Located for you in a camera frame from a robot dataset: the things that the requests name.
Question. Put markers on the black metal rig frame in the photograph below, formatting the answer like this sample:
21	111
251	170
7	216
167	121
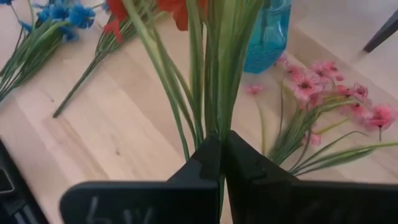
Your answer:
12	199

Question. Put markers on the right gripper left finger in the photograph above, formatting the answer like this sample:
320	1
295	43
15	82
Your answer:
140	202

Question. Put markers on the green stems bouquet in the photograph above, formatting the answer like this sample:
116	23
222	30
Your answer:
224	77

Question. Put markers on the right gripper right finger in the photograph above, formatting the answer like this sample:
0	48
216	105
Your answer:
311	205

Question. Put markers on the blue artificial flower bunch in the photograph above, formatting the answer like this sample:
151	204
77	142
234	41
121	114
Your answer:
79	15

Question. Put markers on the pink artificial flower bunch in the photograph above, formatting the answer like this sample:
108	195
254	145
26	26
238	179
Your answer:
306	85

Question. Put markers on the blue glass vase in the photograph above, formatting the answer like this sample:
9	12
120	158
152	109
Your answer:
267	40

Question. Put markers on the orange artificial flower bunch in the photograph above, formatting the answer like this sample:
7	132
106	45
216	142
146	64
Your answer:
113	29

